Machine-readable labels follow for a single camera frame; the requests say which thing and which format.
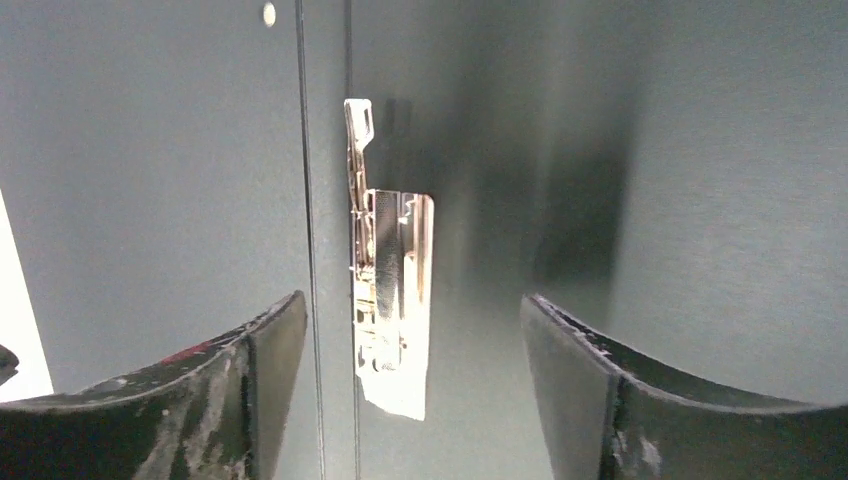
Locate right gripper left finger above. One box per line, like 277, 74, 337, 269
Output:
1, 291, 307, 479

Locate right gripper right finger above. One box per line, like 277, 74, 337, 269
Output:
520, 295, 847, 479

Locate teal and black folder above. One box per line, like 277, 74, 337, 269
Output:
1, 1, 847, 479

